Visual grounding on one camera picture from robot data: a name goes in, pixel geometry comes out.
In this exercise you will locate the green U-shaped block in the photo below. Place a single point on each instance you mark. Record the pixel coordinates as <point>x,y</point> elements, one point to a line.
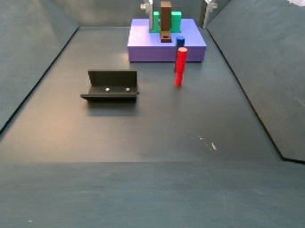
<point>175,22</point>

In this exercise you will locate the brown L-shaped block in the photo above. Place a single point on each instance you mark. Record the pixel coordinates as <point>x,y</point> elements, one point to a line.
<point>165,21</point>

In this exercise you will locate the blue cylinder peg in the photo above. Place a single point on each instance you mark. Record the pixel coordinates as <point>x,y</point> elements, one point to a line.
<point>179,45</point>

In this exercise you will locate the red cylinder peg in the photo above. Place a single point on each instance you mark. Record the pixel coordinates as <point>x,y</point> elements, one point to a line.
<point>181,64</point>

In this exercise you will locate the black angled bracket holder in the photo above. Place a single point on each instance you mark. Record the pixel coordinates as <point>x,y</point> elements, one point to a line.
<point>112,85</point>

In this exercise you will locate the purple base board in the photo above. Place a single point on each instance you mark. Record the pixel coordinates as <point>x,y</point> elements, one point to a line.
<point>146,48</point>

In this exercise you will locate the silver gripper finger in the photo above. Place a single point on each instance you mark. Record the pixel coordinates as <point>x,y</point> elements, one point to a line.
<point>148,6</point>
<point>211,6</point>

